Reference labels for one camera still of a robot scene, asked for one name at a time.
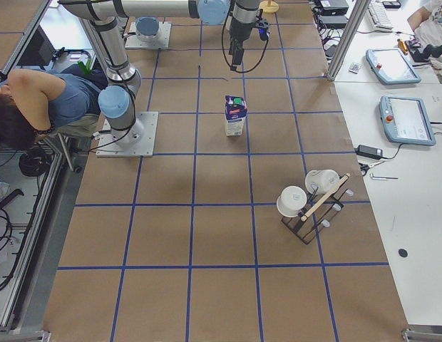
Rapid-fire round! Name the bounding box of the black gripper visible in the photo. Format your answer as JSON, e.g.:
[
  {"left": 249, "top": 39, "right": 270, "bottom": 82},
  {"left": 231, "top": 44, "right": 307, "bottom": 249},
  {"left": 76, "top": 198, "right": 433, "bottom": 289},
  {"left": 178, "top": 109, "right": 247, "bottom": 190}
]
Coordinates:
[{"left": 229, "top": 38, "right": 245, "bottom": 66}]

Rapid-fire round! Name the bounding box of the blue white milk carton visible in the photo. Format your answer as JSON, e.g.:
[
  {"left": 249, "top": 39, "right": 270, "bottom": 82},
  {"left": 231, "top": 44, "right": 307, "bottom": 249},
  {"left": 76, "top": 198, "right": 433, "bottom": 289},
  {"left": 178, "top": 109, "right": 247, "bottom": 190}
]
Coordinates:
[{"left": 225, "top": 95, "right": 247, "bottom": 136}]

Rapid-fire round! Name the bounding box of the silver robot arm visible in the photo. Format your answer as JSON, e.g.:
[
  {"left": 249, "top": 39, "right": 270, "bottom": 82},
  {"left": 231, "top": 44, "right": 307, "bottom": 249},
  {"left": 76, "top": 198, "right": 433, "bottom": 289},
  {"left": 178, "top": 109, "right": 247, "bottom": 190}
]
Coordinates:
[
  {"left": 135, "top": 16, "right": 160, "bottom": 42},
  {"left": 61, "top": 1, "right": 269, "bottom": 152}
]

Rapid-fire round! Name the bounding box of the teach pendant far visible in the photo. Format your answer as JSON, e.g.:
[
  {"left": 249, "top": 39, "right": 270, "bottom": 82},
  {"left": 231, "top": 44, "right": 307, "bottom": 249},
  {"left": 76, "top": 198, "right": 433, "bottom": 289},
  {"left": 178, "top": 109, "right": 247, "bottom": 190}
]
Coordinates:
[{"left": 366, "top": 48, "right": 421, "bottom": 85}]

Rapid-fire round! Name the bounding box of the teach pendant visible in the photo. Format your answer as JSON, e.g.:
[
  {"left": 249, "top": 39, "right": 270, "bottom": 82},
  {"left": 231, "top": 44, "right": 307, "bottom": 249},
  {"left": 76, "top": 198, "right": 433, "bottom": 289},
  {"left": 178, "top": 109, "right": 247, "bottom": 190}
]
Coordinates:
[
  {"left": 366, "top": 48, "right": 421, "bottom": 85},
  {"left": 379, "top": 95, "right": 436, "bottom": 146}
]

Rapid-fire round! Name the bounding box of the white mug on rack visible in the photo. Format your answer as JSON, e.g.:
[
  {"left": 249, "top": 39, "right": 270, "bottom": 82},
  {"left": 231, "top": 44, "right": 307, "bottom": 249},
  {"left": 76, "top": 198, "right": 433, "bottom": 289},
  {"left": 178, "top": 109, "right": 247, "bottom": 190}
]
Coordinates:
[
  {"left": 305, "top": 170, "right": 339, "bottom": 195},
  {"left": 277, "top": 185, "right": 307, "bottom": 218}
]

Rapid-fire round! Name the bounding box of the black power adapter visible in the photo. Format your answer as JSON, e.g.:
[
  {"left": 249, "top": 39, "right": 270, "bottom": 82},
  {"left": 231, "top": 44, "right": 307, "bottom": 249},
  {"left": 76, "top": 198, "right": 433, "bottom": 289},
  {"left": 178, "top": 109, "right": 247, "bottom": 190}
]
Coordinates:
[{"left": 354, "top": 145, "right": 383, "bottom": 160}]

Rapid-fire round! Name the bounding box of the teach pendant near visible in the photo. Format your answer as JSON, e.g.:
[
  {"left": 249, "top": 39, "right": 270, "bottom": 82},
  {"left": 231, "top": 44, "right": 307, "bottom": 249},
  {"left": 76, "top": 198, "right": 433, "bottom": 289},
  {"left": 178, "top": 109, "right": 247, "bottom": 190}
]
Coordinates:
[{"left": 379, "top": 95, "right": 436, "bottom": 146}]

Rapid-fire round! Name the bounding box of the person in blue shirt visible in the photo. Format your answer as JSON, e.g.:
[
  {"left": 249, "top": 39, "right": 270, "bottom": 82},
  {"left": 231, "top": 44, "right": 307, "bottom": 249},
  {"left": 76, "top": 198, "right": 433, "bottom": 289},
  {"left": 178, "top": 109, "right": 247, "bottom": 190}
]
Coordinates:
[{"left": 0, "top": 65, "right": 108, "bottom": 150}]

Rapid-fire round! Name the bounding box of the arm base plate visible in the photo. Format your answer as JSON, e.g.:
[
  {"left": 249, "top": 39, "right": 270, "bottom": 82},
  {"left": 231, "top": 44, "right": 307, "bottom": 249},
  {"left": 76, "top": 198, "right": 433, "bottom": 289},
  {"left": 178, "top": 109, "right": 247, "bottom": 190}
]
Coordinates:
[
  {"left": 125, "top": 17, "right": 172, "bottom": 50},
  {"left": 95, "top": 111, "right": 158, "bottom": 157}
]

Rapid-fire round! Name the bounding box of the aluminium frame post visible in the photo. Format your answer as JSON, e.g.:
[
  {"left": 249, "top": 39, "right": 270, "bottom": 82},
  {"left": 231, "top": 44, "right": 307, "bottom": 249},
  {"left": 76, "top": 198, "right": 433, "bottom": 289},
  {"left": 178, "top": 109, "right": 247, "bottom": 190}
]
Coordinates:
[{"left": 327, "top": 0, "right": 370, "bottom": 81}]

